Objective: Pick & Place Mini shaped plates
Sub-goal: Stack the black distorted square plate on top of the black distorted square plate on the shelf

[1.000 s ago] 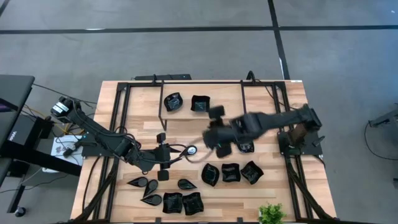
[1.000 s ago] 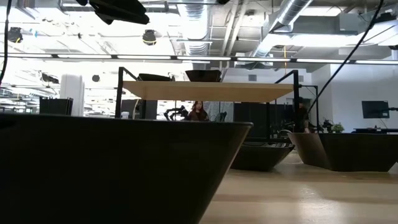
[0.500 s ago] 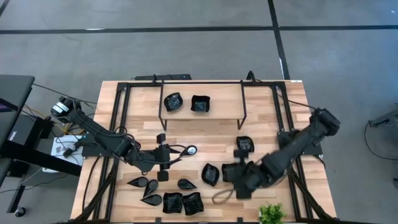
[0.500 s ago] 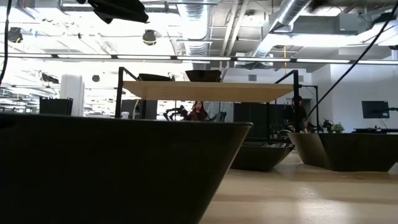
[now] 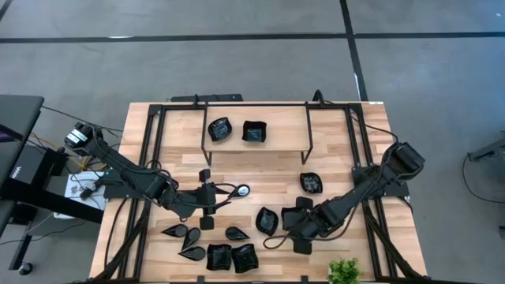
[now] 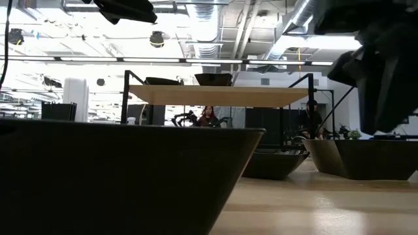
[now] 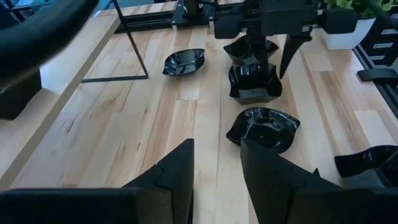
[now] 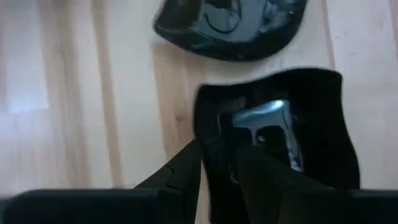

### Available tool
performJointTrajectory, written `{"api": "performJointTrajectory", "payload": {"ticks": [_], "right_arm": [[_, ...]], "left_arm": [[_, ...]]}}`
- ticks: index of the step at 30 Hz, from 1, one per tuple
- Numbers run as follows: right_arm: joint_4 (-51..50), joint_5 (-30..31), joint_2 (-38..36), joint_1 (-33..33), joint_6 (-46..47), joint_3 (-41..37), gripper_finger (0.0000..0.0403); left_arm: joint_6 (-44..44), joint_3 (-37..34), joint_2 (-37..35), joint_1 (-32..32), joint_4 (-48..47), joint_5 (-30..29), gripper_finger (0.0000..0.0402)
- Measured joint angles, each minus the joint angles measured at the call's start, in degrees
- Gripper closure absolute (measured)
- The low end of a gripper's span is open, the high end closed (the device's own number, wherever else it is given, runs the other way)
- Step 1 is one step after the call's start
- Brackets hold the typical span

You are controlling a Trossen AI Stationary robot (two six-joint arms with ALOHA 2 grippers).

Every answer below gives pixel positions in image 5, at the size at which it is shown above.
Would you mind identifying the black computer case white lettering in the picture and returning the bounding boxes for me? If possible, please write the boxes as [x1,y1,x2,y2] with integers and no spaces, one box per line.
[7,144,48,186]

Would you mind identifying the black teardrop mini plate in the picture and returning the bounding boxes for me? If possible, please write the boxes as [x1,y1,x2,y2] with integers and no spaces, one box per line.
[225,226,252,242]
[160,223,189,238]
[232,183,251,199]
[178,245,207,262]
[181,226,202,251]

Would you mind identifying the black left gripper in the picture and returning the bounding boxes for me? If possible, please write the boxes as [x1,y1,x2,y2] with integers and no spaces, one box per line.
[196,169,238,231]

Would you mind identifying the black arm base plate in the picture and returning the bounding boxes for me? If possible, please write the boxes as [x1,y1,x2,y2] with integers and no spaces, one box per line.
[352,165,410,198]
[103,169,159,200]

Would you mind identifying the black desk foot beam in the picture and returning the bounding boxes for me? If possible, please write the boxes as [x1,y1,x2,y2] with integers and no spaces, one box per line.
[0,185,104,224]

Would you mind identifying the grey metal stand leg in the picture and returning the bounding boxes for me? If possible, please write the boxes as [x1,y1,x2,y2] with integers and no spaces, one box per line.
[467,136,505,163]

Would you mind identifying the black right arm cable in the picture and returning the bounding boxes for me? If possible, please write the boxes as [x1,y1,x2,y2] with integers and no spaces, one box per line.
[311,89,399,145]

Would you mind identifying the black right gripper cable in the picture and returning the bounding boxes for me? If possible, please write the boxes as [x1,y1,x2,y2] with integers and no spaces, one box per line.
[263,232,295,250]

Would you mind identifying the black leaf-shaped mini plate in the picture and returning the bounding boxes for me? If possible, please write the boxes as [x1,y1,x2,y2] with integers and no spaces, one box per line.
[255,206,279,237]
[299,172,324,195]
[207,116,234,143]

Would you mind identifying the black square mini plate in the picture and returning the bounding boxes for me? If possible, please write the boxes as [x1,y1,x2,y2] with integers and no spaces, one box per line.
[280,206,305,232]
[241,120,268,144]
[205,243,233,272]
[230,243,260,274]

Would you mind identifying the green plant white pot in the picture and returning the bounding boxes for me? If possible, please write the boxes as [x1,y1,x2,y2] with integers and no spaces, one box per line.
[327,256,364,284]

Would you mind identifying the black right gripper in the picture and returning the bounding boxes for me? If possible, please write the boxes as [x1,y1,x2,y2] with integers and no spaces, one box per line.
[283,196,328,255]

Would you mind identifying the black device at left edge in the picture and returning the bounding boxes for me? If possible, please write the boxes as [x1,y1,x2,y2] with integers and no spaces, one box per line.
[0,94,45,190]

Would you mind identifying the black desk leg caster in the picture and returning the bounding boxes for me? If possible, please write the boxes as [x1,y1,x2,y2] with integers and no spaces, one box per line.
[8,232,33,276]

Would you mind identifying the wooden riser shelf black legs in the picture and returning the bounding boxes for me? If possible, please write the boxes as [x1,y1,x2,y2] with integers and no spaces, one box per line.
[200,101,315,166]

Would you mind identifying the black floor cable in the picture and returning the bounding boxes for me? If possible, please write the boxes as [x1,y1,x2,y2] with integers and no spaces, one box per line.
[39,105,125,133]
[461,155,505,205]

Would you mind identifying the black power strip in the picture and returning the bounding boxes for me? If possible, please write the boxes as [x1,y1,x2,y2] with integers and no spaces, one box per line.
[170,93,244,103]

